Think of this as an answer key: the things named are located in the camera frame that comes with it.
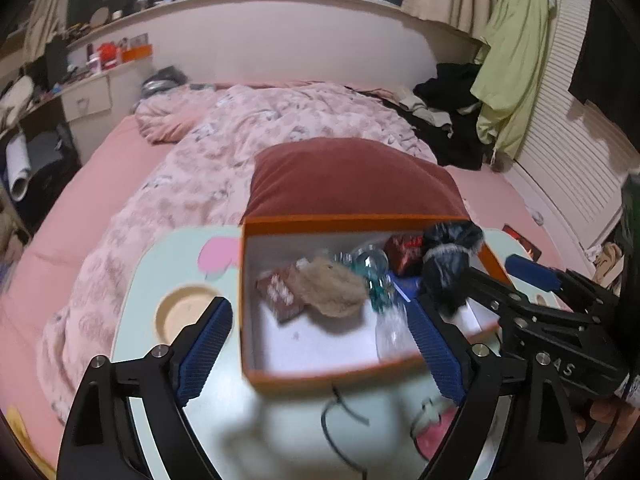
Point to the brown fuzzy scrunchie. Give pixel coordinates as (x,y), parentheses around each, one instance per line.
(330,285)

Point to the pink rose-patterned duvet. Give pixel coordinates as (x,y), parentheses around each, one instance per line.
(200,185)

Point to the dark green cloth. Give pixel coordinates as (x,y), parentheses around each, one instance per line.
(631,230)

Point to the brown drink carton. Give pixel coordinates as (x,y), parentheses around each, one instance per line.
(280,292)

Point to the red container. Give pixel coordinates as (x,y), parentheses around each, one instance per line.
(109,55)

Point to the small orange box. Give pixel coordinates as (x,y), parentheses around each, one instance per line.
(137,54)

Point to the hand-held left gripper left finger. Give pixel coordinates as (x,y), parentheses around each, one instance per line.
(205,355)

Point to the mint green bed tray table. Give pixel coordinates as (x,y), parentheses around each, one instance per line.
(75,200)

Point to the dark red card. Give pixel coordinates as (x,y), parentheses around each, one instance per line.
(522,241)

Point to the dark red pillow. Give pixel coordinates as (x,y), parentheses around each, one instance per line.
(350,180)

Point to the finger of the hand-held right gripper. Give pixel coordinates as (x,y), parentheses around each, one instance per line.
(530,268)
(492,294)

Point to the white desk drawer unit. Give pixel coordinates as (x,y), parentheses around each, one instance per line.
(86,99)

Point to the grey black bag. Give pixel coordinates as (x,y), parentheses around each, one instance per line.
(164,80)

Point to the beige bag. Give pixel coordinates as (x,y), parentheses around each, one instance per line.
(17,100)

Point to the pile of black clothes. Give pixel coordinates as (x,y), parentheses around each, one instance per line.
(455,110)

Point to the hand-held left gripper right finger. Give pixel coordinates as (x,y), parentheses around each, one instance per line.
(440,355)

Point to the white paper roll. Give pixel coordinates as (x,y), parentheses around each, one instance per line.
(17,167)

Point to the blue box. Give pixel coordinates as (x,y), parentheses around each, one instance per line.
(407,288)

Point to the yellow cloth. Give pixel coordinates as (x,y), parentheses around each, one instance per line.
(20,440)

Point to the round beige mirror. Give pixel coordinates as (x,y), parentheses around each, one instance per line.
(101,16)

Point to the black monitor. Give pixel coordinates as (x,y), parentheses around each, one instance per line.
(56,62)

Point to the light green hanging garment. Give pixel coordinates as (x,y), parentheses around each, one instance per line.
(515,60)

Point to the person's right hand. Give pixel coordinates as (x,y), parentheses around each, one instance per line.
(602,410)

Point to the orange cardboard box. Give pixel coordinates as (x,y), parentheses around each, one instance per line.
(320,347)

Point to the black hanging garment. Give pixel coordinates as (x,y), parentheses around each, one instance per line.
(610,60)

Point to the clear plastic bag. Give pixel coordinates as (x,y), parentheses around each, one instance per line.
(395,332)

